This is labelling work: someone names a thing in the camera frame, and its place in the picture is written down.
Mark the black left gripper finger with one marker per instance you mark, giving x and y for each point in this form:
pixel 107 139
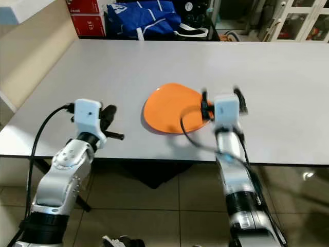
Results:
pixel 116 136

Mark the white counter top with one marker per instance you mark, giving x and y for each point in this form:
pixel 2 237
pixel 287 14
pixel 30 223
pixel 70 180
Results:
pixel 25 10

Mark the red cardboard box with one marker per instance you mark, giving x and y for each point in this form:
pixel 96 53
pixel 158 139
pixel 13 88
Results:
pixel 82 5
pixel 88 25

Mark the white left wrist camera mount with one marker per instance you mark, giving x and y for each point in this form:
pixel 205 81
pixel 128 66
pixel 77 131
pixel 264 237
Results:
pixel 87 113

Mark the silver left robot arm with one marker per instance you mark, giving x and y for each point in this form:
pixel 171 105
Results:
pixel 61 175

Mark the black and white shoe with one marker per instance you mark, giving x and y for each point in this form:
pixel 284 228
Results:
pixel 191 32

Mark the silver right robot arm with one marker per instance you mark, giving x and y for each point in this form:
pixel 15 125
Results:
pixel 239 180

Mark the blue fabric bag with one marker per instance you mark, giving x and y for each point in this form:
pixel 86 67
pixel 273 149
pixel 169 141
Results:
pixel 141 18

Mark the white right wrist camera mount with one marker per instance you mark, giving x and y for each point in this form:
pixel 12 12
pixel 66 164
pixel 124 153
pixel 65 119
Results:
pixel 227 109

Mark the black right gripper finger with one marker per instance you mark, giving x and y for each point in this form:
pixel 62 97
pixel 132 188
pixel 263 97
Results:
pixel 204 105
pixel 240 100

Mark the black table base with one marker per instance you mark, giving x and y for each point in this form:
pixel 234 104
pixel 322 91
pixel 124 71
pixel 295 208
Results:
pixel 146 175

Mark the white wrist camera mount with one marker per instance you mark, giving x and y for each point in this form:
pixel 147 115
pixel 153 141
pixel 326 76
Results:
pixel 87 113
pixel 227 109

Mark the black robot foot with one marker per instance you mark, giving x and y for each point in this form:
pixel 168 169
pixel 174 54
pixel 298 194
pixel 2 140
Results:
pixel 122 242

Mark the white glass door cabinet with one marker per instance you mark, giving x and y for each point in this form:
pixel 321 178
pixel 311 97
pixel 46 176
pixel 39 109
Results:
pixel 295 20

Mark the orange plastic plate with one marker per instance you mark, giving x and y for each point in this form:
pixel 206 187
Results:
pixel 168 109

